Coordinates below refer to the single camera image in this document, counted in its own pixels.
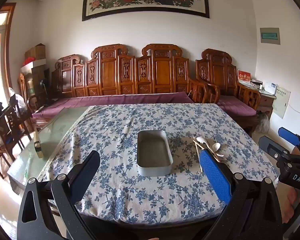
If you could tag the pale wooden chopstick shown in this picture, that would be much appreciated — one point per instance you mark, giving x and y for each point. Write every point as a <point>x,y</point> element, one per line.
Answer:
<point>197,155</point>

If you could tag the dark stacked cartons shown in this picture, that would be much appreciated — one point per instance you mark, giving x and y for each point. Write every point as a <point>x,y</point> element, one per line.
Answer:
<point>38,80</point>

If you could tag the purple sofa cushion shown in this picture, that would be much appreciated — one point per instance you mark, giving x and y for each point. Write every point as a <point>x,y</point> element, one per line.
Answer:
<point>102,100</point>

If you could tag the rectangular metal tray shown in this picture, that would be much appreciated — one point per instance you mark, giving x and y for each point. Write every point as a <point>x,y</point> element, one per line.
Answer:
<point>153,152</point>

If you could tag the grey fluffy mop head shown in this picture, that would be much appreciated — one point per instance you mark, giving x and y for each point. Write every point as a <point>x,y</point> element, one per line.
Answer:
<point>263,122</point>

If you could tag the brown cardboard box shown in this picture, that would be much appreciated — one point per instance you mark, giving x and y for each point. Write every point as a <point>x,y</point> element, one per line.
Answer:
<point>36,51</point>

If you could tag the large white plastic spoon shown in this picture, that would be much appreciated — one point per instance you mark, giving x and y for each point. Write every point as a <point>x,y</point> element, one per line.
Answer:
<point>199,139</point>

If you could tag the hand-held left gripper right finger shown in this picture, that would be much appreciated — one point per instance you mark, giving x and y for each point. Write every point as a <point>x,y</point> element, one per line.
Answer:
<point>213,172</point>

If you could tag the long wooden chopstick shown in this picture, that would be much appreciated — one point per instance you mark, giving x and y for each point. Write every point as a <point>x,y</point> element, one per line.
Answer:
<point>201,147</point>

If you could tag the black desk lamp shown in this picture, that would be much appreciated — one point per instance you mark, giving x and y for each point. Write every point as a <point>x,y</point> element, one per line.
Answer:
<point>43,83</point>

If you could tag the grey electrical wall panel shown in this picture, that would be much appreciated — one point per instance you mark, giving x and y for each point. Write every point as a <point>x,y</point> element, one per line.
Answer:
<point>270,36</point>

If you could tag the white plastic bag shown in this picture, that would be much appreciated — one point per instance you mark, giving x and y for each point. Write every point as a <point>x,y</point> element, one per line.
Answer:
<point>16,98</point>

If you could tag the wooden side chair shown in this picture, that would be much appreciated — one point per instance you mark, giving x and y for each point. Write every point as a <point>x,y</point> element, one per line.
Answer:
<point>23,87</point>

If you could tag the white cardboard box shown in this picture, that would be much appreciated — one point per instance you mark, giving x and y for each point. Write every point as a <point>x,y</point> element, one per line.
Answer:
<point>36,65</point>

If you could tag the pale wooden block dark band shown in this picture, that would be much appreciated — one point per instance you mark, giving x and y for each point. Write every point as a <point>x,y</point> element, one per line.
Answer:
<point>38,146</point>

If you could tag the wooden side table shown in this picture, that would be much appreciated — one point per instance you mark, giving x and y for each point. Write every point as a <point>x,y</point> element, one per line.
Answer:
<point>266,102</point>

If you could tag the person's right hand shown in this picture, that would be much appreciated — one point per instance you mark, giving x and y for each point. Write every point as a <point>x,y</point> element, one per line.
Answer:
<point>291,205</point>

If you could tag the blue floral tablecloth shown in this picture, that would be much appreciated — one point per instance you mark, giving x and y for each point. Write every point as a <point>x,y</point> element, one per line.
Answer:
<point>115,142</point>

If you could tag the red desk calendar card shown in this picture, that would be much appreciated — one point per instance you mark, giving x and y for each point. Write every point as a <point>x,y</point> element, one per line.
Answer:
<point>243,76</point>

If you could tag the white tabletop device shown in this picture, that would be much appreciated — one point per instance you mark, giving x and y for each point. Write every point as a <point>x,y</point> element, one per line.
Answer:
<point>270,87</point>

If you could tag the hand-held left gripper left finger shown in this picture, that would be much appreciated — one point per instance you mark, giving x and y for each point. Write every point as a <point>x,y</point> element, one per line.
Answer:
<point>85,172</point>

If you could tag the wooden dining chairs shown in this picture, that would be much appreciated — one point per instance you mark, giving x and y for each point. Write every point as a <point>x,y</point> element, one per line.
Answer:
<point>7,125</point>

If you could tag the carved wooden armchair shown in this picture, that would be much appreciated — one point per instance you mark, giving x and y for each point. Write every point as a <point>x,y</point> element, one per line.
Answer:
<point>220,72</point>

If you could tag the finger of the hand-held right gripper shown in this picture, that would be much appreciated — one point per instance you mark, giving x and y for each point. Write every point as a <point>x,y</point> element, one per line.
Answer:
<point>288,135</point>
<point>271,146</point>

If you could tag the wooden door frame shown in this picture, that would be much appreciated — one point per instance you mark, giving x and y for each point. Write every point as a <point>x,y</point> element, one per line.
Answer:
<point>8,42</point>

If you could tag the carved wooden sofa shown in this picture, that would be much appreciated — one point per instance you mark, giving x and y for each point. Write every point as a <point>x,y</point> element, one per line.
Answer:
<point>162,72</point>

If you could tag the white wall cabinet door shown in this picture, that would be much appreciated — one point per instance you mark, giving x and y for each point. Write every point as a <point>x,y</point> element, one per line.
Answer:
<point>282,102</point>

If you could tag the small white spoon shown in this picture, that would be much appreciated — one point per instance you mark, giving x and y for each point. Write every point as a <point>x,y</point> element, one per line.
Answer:
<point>217,146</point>

